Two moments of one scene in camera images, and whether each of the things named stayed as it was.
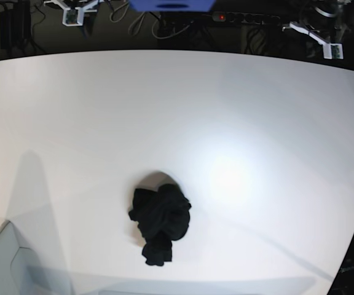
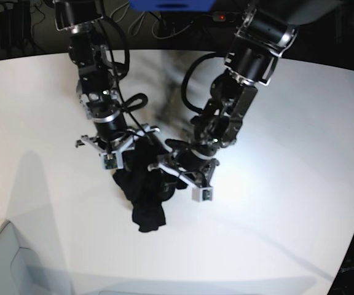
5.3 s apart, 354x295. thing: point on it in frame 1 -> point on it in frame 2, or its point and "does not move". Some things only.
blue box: [173, 5] does not move
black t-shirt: [163, 217] -> [144, 186]
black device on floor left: [15, 25] does not move
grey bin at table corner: [7, 269] does not move
